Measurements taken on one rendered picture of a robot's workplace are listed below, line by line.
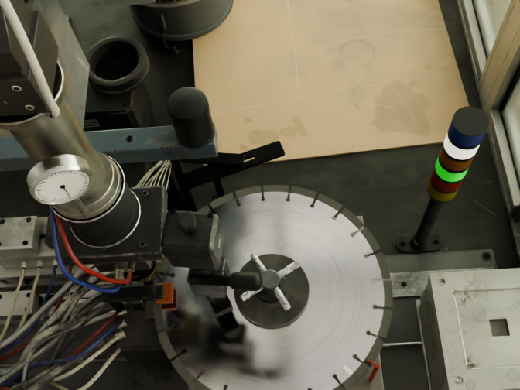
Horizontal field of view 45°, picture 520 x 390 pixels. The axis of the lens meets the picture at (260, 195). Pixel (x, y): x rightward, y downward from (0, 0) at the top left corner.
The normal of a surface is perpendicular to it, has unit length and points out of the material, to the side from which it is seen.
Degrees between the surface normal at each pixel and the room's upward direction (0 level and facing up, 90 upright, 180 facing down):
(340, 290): 0
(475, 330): 0
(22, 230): 0
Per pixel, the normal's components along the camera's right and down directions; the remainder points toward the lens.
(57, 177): 0.40, 0.80
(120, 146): -0.07, -0.45
